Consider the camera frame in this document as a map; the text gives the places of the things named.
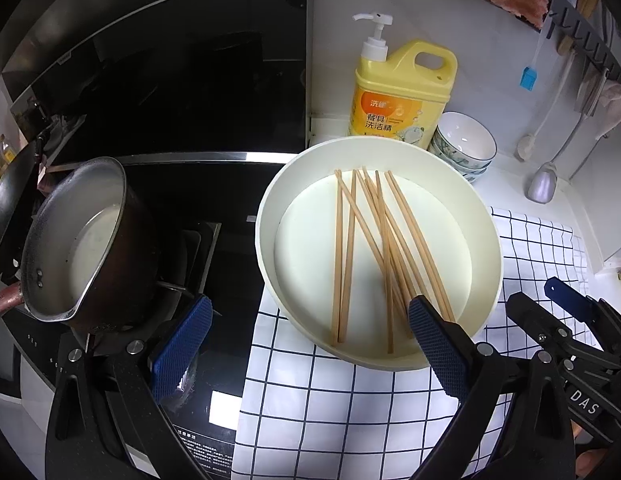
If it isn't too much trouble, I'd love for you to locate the black wall hook rail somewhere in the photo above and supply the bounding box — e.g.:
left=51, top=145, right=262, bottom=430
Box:
left=548, top=0, right=621, bottom=91

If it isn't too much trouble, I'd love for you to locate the white black-checked cloth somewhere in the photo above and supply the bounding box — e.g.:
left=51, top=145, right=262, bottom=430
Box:
left=232, top=207, right=589, bottom=480

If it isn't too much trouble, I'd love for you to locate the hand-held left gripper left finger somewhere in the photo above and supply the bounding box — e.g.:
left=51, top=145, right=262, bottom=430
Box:
left=44, top=294, right=214, bottom=480

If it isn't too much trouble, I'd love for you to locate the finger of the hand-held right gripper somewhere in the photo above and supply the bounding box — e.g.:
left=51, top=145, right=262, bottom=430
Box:
left=507, top=291, right=616, bottom=376
left=545, top=276, right=621, bottom=356

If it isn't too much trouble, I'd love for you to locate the beige rag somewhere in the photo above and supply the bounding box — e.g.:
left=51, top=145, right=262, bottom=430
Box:
left=588, top=80, right=621, bottom=141

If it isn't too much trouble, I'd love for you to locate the yellow dish soap bottle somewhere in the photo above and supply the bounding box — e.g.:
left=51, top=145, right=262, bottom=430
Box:
left=348, top=12, right=459, bottom=150

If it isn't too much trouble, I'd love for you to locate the large white bowl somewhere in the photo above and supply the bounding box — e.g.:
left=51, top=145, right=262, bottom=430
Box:
left=254, top=136, right=504, bottom=372

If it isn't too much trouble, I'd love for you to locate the black gas stove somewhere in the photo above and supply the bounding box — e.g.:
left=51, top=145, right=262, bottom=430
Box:
left=0, top=152, right=291, bottom=480

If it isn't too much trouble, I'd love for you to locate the metal spatula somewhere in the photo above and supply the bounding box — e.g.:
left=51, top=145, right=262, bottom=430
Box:
left=527, top=72, right=609, bottom=205

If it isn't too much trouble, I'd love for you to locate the floral ceramic bowl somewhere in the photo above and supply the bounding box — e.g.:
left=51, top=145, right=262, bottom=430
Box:
left=441, top=160, right=489, bottom=183
left=435, top=111, right=497, bottom=163
left=431, top=145, right=494, bottom=173

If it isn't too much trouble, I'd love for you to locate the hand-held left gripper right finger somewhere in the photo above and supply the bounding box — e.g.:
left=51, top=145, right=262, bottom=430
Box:
left=408, top=294, right=576, bottom=480

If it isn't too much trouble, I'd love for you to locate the white bottle brush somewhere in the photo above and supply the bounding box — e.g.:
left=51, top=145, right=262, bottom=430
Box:
left=515, top=50, right=576, bottom=162

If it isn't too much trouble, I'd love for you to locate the pile of wooden chopsticks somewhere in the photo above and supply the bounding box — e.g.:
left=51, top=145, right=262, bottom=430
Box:
left=333, top=167, right=456, bottom=356

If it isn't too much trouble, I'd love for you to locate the blue silicone brush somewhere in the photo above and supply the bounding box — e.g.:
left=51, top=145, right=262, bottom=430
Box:
left=521, top=35, right=549, bottom=92

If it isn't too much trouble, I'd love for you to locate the black wok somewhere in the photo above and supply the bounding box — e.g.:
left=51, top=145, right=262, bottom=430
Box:
left=0, top=130, right=48, bottom=281

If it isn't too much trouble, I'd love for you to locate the dark saucepan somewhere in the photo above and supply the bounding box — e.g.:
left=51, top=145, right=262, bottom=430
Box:
left=0, top=156, right=156, bottom=333

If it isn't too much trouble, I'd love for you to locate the black range hood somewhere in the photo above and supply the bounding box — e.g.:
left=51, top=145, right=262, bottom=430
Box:
left=0, top=0, right=311, bottom=161

